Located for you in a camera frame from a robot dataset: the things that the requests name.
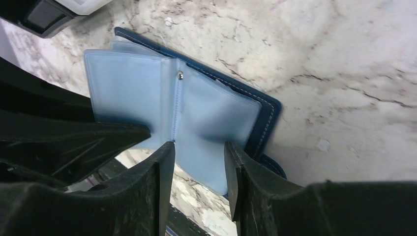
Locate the black metal base rail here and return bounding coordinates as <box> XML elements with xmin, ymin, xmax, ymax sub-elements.
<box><xmin>93</xmin><ymin>159</ymin><xmax>208</xmax><ymax>236</ymax></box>

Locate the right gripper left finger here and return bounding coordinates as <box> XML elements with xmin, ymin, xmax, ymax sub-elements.
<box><xmin>0</xmin><ymin>142</ymin><xmax>175</xmax><ymax>236</ymax></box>

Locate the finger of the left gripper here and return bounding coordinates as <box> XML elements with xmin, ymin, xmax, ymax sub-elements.
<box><xmin>0</xmin><ymin>58</ymin><xmax>94</xmax><ymax>122</ymax></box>
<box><xmin>0</xmin><ymin>111</ymin><xmax>150</xmax><ymax>187</ymax></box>

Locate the blue leather card holder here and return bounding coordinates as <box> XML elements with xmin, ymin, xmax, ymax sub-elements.
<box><xmin>84</xmin><ymin>27</ymin><xmax>285</xmax><ymax>196</ymax></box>

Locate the left black plastic bin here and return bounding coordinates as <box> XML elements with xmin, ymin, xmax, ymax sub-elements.
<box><xmin>0</xmin><ymin>0</ymin><xmax>82</xmax><ymax>38</ymax></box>

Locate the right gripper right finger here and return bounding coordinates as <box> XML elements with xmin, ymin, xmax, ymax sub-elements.
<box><xmin>224</xmin><ymin>142</ymin><xmax>417</xmax><ymax>236</ymax></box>

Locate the white plastic bin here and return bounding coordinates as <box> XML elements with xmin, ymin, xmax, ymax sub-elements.
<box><xmin>56</xmin><ymin>0</ymin><xmax>112</xmax><ymax>15</ymax></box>

